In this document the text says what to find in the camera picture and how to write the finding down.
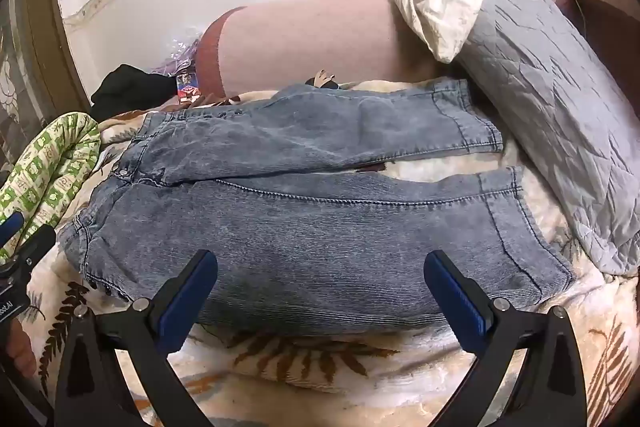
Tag pink padded headboard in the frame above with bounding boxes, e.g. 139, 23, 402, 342
194, 0, 640, 102

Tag black garment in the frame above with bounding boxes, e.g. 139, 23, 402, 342
91, 64, 188, 122

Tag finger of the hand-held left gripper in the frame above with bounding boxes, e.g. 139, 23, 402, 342
0, 212, 26, 254

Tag leaf print blanket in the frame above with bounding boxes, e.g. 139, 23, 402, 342
25, 79, 640, 427

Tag purple plastic bag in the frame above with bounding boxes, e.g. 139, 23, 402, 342
152, 34, 203, 80

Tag person's left hand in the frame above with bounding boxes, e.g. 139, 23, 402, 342
9, 321, 39, 379

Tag brown hair clip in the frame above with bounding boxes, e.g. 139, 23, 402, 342
306, 68, 340, 90

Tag small red blue box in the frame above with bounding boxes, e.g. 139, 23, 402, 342
176, 73, 201, 104

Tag blue denim pants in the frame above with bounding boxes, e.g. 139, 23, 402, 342
57, 78, 578, 337

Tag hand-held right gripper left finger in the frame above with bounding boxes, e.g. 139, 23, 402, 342
54, 249, 219, 427

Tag green patterned cloth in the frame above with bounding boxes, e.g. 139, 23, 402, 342
0, 113, 102, 263

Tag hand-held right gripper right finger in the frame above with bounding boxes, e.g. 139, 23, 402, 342
423, 250, 588, 427

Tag grey quilted pillow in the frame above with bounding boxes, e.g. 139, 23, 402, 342
452, 0, 640, 278

